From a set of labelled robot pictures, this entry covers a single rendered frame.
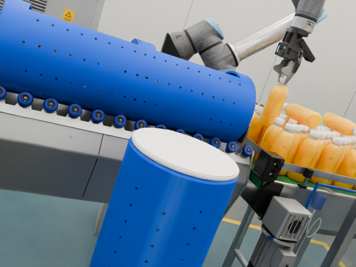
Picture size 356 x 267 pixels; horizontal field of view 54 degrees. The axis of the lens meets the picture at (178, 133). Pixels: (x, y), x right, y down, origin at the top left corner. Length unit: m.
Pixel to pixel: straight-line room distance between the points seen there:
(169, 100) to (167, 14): 2.90
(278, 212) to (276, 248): 0.13
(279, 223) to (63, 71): 0.89
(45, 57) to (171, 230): 0.62
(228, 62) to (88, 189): 1.10
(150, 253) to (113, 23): 3.39
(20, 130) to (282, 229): 0.93
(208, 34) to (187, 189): 1.38
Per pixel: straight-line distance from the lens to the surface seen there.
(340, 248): 1.52
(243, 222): 1.98
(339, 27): 4.65
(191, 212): 0.77
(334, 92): 4.74
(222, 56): 1.99
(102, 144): 1.18
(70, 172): 1.24
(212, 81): 1.23
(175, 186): 0.74
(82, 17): 2.76
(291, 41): 1.49
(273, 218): 1.34
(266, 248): 1.38
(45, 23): 1.13
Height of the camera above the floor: 1.28
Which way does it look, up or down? 15 degrees down
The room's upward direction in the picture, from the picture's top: 19 degrees clockwise
